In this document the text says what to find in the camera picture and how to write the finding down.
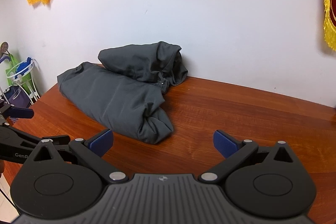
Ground dark grey bundled pants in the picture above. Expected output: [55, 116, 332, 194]
[98, 41, 188, 94]

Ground green bag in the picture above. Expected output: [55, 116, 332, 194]
[7, 53, 26, 86]

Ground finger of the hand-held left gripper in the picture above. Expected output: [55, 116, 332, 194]
[0, 105, 34, 120]
[0, 126, 71, 152]

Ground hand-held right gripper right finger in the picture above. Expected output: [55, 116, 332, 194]
[198, 130, 297, 185]

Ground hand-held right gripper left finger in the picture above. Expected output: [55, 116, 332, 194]
[33, 129, 129, 185]

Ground dark grey jacket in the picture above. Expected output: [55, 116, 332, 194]
[57, 62, 174, 145]

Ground white wire rack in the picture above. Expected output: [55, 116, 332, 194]
[5, 57, 42, 105]

